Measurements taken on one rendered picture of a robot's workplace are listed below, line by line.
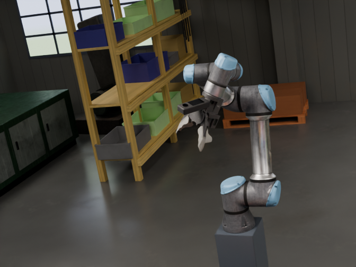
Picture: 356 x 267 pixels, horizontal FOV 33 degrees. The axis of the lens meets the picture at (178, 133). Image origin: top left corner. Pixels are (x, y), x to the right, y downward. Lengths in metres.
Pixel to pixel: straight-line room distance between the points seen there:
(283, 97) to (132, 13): 2.20
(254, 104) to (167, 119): 5.06
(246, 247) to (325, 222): 2.64
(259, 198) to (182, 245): 2.65
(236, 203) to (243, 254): 0.24
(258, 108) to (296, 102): 5.19
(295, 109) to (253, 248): 5.18
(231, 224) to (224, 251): 0.14
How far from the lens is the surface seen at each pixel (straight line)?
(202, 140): 2.14
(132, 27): 6.86
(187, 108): 2.10
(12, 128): 7.33
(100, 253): 5.36
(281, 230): 5.23
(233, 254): 2.76
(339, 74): 8.52
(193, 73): 2.26
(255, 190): 2.62
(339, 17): 8.35
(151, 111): 7.83
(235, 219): 2.70
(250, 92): 2.57
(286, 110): 7.79
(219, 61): 2.13
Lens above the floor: 2.48
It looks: 18 degrees down
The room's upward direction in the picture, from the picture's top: 10 degrees counter-clockwise
